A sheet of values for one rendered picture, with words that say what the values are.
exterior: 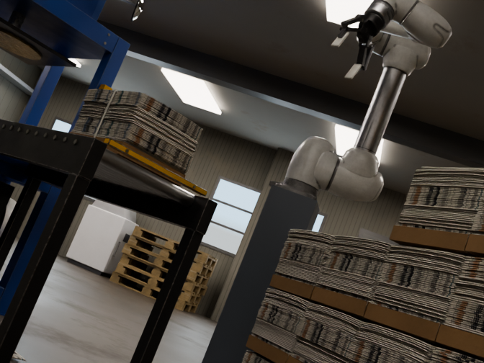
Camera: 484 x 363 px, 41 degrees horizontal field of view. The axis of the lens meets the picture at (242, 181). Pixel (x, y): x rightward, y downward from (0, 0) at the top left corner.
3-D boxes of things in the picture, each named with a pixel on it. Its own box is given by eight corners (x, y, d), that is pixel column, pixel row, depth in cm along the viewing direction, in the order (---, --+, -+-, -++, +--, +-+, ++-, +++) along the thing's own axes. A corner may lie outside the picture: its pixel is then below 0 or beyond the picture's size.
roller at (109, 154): (193, 209, 227) (199, 196, 228) (87, 155, 195) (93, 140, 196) (184, 207, 231) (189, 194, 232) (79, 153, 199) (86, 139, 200)
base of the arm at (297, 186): (270, 191, 286) (275, 180, 287) (317, 209, 280) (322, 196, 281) (265, 182, 268) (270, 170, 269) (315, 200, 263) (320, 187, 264)
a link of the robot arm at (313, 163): (282, 181, 283) (299, 136, 287) (321, 196, 282) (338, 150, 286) (285, 174, 267) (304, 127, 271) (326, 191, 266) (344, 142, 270)
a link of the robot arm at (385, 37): (365, 11, 271) (395, 22, 270) (359, 21, 289) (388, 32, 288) (353, 40, 271) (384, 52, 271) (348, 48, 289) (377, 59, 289)
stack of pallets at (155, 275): (198, 314, 994) (220, 260, 1008) (184, 312, 912) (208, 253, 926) (127, 284, 1023) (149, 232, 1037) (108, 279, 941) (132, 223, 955)
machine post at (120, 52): (9, 317, 324) (132, 45, 348) (-7, 312, 318) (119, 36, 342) (1, 312, 330) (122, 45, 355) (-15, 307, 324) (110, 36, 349)
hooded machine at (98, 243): (117, 280, 1027) (150, 202, 1049) (103, 276, 969) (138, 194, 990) (78, 263, 1044) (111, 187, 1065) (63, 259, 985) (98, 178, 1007)
